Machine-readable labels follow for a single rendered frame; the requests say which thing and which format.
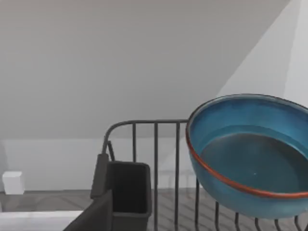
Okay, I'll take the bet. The blue bowl with red rim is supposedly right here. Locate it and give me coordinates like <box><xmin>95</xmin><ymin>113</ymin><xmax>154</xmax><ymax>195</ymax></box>
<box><xmin>185</xmin><ymin>93</ymin><xmax>308</xmax><ymax>220</ymax></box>

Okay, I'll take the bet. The small white box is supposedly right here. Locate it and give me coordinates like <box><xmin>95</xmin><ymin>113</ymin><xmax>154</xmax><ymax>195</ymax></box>
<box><xmin>1</xmin><ymin>171</ymin><xmax>25</xmax><ymax>195</ymax></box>

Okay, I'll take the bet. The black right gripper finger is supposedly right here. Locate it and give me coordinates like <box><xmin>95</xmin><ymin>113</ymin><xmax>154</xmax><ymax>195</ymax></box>
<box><xmin>63</xmin><ymin>189</ymin><xmax>114</xmax><ymax>231</ymax></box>

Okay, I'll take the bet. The dark grey cutlery holder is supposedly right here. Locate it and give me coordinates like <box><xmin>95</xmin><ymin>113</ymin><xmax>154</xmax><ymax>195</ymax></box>
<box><xmin>90</xmin><ymin>154</ymin><xmax>153</xmax><ymax>231</ymax></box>

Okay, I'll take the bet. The dark wire dish rack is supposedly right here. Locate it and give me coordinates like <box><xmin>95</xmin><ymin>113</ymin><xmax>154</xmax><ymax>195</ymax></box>
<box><xmin>100</xmin><ymin>119</ymin><xmax>308</xmax><ymax>231</ymax></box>

